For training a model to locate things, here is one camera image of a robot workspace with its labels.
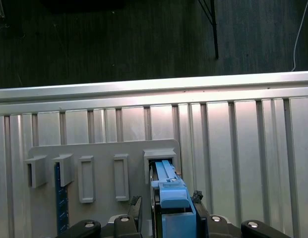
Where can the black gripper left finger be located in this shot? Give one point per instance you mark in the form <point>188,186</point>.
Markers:
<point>129,228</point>

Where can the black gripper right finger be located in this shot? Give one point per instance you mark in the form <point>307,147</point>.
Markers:
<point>213,228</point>

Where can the hard disk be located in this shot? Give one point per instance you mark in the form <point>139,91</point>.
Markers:
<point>173,198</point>

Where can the blue RAM stick on rack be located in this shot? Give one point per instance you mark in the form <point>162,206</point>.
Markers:
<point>62,210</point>

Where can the grey parts rack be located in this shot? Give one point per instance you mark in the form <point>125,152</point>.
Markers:
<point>104,153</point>

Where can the black furniture leg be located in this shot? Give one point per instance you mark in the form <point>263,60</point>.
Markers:
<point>215,44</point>

